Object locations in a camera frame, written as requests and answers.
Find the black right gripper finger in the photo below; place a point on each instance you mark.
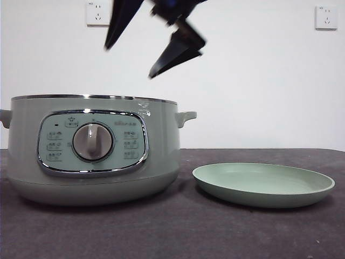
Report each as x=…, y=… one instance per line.
x=121, y=21
x=178, y=54

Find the pale green electric steamer pot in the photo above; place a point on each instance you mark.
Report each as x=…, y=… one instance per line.
x=161, y=162

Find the pale green round plate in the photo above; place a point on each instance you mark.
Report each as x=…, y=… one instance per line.
x=256, y=180

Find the white wall socket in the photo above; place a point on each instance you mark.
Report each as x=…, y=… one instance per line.
x=97, y=14
x=326, y=17

